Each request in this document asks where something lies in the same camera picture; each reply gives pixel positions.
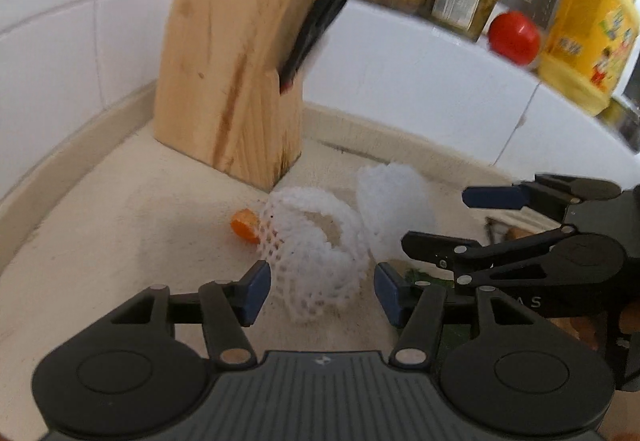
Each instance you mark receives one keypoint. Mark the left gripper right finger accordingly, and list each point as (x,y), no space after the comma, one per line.
(388,287)

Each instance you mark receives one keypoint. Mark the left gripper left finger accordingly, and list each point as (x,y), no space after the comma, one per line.
(227,309)

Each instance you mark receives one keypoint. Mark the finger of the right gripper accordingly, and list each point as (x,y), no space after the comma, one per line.
(455,254)
(513,197)

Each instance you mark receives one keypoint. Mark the white foam fruit net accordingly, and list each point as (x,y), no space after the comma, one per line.
(393,199)

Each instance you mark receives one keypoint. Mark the dark green leaf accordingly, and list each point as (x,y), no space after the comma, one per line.
(426,325)

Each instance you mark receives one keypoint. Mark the black kitchen scissors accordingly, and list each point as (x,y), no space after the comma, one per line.
(320,16)

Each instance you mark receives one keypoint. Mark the wooden cutting board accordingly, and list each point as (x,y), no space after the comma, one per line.
(514,233)

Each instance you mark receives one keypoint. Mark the red tomato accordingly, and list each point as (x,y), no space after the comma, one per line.
(514,36)

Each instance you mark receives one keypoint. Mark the yellow detergent bottle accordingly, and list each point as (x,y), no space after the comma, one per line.
(587,49)

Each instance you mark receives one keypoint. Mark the wooden knife block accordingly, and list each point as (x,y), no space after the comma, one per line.
(218,97)

